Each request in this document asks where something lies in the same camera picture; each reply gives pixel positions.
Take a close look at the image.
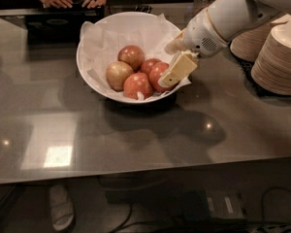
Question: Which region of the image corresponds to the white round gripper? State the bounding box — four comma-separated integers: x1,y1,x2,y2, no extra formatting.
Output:
158,8,228,88

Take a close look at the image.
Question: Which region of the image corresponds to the red apple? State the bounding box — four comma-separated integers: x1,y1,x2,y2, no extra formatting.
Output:
148,62,173,92
123,73,153,101
117,45,146,72

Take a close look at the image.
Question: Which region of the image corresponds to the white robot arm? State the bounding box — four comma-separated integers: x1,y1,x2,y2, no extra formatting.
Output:
158,0,291,87

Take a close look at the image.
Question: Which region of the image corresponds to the red apple middle hidden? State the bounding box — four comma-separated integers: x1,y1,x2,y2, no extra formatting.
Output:
140,58,159,75

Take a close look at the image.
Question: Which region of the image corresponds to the red apple back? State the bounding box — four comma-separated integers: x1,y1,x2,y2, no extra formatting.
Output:
117,45,146,72

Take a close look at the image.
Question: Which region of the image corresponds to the white bowl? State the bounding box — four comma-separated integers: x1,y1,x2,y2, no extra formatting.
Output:
75,11,193,105

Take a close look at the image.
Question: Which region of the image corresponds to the yellowish apple left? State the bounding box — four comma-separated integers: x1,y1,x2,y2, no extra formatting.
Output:
106,61,134,91

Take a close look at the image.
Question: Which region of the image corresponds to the person's left hand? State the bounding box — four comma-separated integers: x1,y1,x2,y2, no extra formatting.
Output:
81,0,106,9

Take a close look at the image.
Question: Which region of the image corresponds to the person's right hand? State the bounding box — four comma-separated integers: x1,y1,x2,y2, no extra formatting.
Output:
43,0,73,9

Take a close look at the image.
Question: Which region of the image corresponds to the back paper plate stack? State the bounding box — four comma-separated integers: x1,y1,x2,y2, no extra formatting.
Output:
230,14,291,62

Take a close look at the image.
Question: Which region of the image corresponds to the paper plate stack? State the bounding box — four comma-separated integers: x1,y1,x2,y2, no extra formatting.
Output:
251,20,291,95
230,14,291,62

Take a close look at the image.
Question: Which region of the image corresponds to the black tray mat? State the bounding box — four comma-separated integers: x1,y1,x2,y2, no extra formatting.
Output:
230,50,291,98

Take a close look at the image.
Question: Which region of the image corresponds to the white paper liner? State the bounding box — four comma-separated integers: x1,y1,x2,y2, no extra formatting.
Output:
78,13,192,102

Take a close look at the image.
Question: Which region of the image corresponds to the front paper plate stack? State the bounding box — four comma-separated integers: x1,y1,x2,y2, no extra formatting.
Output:
251,20,291,95

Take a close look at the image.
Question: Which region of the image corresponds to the black laptop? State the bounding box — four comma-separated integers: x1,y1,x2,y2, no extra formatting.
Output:
0,5,105,43

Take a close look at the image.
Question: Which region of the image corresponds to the dark box under table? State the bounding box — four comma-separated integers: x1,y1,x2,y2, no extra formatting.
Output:
180,190,247,224

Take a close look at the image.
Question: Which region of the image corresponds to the white slipper under table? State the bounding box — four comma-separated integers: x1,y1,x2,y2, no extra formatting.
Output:
49,184,75,233

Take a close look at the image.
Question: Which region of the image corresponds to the black cable on floor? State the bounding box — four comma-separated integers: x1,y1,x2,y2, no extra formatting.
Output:
110,186,291,233

